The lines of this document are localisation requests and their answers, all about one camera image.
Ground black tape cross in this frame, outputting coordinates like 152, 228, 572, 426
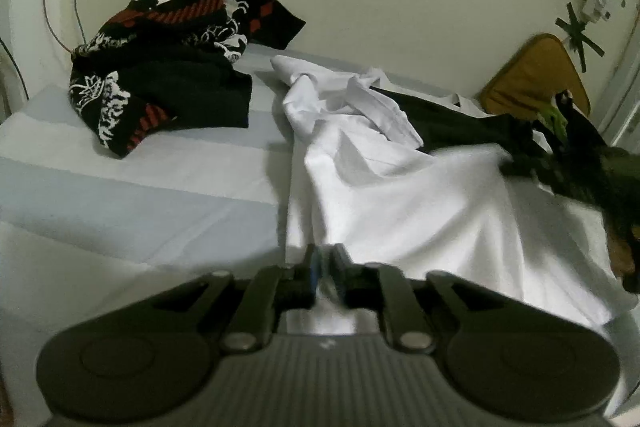
555, 2, 606, 72

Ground white printed t-shirt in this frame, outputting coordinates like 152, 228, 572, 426
270, 54, 626, 333

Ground white framed frosted window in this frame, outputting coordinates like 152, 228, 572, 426
595, 7, 640, 148

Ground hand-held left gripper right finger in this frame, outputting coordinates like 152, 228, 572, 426
324, 243, 507, 354

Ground black pants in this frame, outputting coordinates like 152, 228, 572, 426
372, 87, 551, 158

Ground person's right forearm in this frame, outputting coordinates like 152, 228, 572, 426
605, 222, 640, 295

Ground black red patterned sweater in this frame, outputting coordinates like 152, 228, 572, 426
69, 0, 307, 159

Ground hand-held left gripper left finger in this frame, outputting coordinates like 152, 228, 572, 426
150, 244, 321, 353

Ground mustard yellow pillow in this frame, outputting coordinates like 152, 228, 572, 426
479, 33, 591, 122

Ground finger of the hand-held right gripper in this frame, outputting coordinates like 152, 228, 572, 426
500, 154, 556, 195

